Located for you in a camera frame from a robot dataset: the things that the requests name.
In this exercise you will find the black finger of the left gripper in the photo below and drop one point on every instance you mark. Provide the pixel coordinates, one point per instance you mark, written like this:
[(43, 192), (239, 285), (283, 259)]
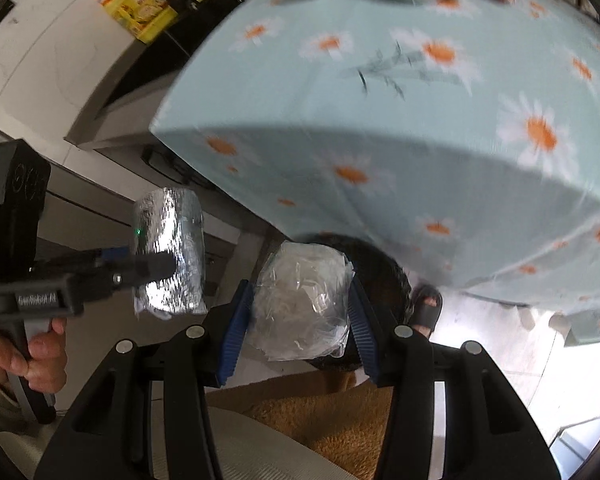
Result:
[(97, 274)]

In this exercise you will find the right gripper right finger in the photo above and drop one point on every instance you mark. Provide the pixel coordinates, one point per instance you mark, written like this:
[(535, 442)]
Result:
[(362, 330)]

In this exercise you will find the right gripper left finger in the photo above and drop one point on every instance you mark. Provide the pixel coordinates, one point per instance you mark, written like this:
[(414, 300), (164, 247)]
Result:
[(234, 335)]

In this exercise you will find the clear plastic wrap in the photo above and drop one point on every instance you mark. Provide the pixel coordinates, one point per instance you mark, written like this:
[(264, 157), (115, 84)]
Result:
[(300, 305)]

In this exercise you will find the silver foil ball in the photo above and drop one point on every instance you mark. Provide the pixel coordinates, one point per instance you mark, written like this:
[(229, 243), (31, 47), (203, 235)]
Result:
[(171, 220)]

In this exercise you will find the black trash bin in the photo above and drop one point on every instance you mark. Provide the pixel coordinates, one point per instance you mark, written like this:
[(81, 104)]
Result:
[(384, 283)]

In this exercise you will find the person's left hand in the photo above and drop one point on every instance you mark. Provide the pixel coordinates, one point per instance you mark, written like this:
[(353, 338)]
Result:
[(45, 368)]

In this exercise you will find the black sandal foot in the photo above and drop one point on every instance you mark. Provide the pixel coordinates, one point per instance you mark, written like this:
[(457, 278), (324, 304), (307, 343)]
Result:
[(425, 310)]

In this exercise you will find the orange fuzzy trousers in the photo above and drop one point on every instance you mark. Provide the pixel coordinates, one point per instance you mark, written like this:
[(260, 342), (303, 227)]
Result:
[(328, 412)]

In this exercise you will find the daisy print blue tablecloth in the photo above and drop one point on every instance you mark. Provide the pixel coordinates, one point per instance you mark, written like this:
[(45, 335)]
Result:
[(461, 137)]

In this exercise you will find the yellow carton box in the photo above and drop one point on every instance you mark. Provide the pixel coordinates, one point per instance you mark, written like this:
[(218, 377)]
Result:
[(145, 20)]

